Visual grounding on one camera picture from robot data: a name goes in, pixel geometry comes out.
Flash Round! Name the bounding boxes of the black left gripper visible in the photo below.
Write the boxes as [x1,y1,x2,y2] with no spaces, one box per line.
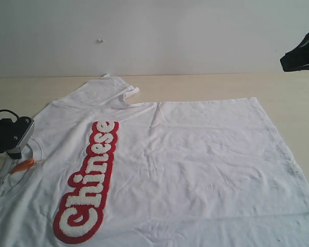
[0,117,22,160]

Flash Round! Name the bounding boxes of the white t-shirt red lettering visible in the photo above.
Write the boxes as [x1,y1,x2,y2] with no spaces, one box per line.
[0,75,309,246]

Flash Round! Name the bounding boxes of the orange neck label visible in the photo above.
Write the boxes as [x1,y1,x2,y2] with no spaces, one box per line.
[10,158,35,174]

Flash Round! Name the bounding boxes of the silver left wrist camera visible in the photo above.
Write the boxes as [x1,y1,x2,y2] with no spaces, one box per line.
[6,116,35,160]

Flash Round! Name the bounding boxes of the black left camera cable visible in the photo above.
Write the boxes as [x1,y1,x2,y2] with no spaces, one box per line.
[0,109,21,121]

